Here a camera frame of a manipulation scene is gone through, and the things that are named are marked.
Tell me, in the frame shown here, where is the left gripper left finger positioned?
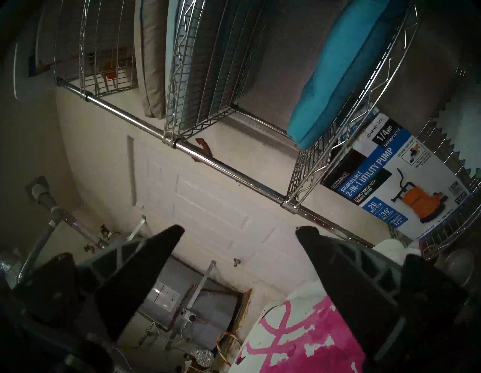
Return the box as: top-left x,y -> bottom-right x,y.
13,225 -> 185,343

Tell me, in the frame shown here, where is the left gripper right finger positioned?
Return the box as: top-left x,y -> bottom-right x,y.
295,226 -> 469,371

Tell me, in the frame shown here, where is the pink white flamingo cushion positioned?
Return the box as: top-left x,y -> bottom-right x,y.
227,239 -> 421,373

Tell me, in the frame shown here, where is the beige seat cushion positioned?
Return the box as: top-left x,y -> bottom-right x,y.
134,0 -> 170,120

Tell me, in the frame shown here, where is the teal tufted seat cushion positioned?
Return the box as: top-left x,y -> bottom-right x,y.
286,0 -> 408,151

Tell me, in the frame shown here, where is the light blue seat cushion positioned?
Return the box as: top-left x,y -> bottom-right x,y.
165,0 -> 182,98

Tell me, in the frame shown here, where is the grey water heater tank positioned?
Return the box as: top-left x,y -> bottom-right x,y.
137,256 -> 243,352

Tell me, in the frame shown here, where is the metal conduit pipe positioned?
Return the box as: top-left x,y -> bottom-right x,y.
17,176 -> 115,283

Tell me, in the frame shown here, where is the crumpled silver foil piece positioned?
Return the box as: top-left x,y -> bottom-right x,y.
191,349 -> 215,368

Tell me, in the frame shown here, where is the white panel door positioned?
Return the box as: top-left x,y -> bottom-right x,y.
127,135 -> 305,290

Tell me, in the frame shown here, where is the utility pump cardboard box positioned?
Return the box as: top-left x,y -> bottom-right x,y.
321,113 -> 471,241

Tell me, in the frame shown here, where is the white zigzag edged sheet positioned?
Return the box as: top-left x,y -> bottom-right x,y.
431,85 -> 481,174

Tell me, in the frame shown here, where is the small red orange object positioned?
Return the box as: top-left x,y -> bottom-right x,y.
101,61 -> 120,82

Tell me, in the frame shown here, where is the silver foil flue duct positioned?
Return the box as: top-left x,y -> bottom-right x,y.
0,249 -> 20,281

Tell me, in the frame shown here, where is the chrome wire shelf rack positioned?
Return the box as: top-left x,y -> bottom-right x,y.
53,0 -> 481,260

